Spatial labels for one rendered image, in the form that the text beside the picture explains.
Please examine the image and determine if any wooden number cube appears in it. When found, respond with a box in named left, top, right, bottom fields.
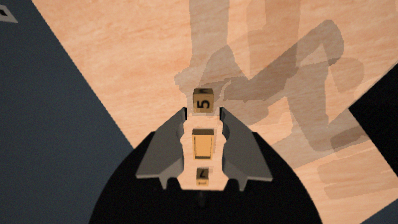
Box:
left=196, top=168, right=209, bottom=186
left=193, top=88, right=214, bottom=113

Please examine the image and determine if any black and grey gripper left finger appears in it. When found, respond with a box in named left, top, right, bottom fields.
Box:
left=88, top=107, right=187, bottom=224

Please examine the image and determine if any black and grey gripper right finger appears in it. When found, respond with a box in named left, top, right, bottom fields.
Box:
left=219, top=107, right=323, bottom=224

